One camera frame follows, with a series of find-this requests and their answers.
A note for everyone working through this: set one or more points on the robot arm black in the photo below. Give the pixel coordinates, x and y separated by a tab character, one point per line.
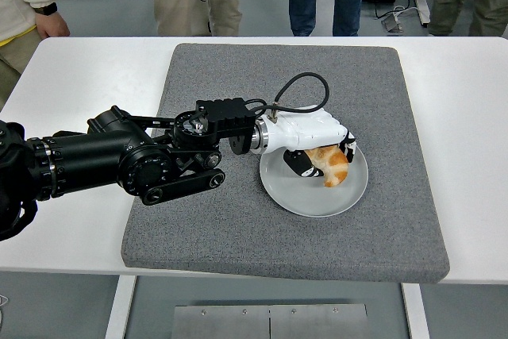
87	152

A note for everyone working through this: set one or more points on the grey felt mat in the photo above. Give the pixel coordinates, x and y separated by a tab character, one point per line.
222	236

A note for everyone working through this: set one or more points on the grey floor device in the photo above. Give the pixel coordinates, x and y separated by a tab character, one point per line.
393	23

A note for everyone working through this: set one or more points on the person's hand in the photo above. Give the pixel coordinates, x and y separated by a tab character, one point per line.
52	27

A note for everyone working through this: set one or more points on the grey round plate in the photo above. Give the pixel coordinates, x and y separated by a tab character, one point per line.
301	196

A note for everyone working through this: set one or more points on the croissant bread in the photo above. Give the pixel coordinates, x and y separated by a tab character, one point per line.
337	168

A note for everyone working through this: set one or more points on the black wristwatch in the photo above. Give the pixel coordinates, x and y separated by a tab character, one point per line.
47	8

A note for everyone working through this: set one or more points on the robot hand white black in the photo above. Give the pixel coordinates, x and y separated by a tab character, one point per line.
305	128

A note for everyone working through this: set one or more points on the white table leg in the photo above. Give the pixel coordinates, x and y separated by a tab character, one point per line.
119	307
416	311

